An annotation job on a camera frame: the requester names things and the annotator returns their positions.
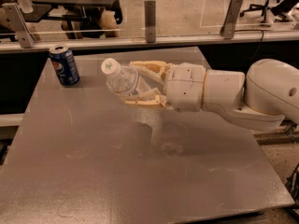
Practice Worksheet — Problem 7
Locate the left metal rail bracket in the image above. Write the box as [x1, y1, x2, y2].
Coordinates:
[3, 3, 35, 49]

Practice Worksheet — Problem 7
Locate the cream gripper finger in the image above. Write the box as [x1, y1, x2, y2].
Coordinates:
[120, 88, 170, 107]
[129, 61, 173, 84]

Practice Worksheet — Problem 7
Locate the metal rail bracket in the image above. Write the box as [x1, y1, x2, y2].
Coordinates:
[3, 3, 35, 49]
[221, 0, 243, 39]
[144, 0, 156, 43]

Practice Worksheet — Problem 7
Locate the black office chair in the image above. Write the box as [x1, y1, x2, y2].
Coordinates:
[240, 0, 299, 26]

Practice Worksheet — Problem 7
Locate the clear plastic water bottle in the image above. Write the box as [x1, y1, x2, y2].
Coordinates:
[101, 58, 150, 96]

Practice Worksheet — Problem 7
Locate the metal guard rail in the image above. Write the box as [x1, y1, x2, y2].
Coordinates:
[0, 30, 299, 54]

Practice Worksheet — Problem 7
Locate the seated person in background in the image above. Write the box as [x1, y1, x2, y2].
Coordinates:
[72, 7, 120, 39]

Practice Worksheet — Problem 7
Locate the black background desk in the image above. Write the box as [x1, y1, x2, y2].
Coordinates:
[22, 0, 118, 22]

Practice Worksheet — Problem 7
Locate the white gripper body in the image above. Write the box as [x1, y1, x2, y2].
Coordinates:
[164, 63, 206, 112]

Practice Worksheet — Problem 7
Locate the right metal rail bracket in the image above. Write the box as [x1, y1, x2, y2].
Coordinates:
[221, 0, 243, 39]

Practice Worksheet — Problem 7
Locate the middle metal rail bracket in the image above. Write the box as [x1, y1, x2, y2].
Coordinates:
[144, 0, 156, 43]

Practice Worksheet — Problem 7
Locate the black cable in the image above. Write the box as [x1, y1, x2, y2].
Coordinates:
[234, 29, 265, 63]

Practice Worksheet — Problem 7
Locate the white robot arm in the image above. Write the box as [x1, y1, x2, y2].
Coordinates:
[124, 59, 299, 131]

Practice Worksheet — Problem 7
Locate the blue Pepsi soda can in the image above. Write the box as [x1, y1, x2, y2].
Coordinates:
[49, 45, 80, 87]

